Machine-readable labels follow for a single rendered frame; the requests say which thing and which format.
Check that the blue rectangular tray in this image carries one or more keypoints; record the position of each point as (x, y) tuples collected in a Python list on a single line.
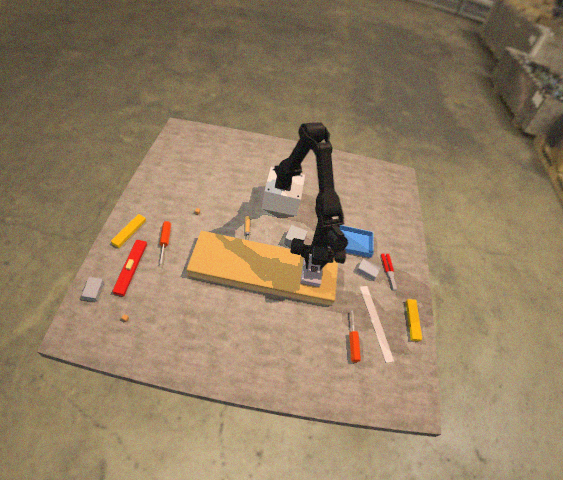
[(360, 242)]

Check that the red flat bar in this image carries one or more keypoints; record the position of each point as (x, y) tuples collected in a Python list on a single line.
[(130, 267)]

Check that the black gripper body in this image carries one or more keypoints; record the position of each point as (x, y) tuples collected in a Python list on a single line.
[(298, 247)]

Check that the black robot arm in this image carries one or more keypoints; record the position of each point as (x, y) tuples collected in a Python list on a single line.
[(327, 201)]

